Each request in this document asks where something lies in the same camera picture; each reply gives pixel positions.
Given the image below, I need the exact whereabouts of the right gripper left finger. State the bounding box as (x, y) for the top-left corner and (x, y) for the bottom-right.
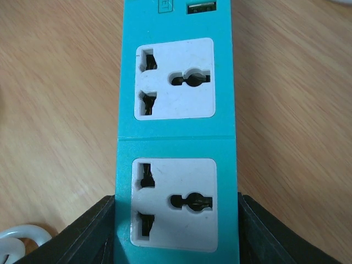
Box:
(17, 195), (115, 264)

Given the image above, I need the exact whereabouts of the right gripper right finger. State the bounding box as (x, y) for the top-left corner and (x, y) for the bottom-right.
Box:
(238, 192), (339, 264)

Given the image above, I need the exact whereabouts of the teal power strip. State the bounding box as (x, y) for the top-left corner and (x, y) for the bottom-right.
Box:
(114, 1), (240, 263)

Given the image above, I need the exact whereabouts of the white power cord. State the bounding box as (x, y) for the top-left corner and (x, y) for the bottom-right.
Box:
(0, 224), (53, 264)

